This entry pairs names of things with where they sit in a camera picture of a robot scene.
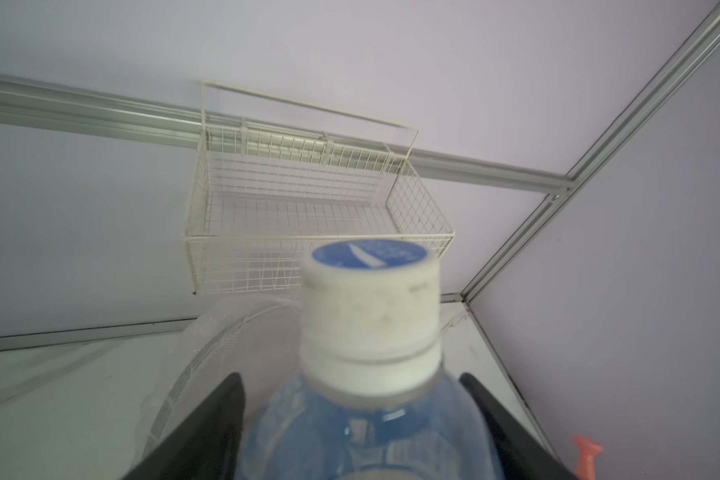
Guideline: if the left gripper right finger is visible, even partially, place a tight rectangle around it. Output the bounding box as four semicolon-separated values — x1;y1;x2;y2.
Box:
459;373;577;480

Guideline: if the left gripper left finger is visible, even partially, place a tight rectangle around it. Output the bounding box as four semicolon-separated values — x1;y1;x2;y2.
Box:
124;373;245;480

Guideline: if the water bottle blue white cap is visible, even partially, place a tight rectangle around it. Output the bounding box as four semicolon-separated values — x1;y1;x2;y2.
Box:
235;239;505;479

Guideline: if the grey mesh waste bin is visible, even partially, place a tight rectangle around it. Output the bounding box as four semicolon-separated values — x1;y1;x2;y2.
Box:
140;299;304;463

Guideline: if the clear plastic bin liner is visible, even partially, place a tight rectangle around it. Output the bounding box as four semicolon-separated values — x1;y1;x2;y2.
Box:
133;293;304;469

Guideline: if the pink plastic watering can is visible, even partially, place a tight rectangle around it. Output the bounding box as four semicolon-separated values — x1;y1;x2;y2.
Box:
574;435;603;480

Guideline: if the white wire wall basket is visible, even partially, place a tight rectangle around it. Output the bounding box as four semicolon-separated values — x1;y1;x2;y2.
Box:
183;81;455;295

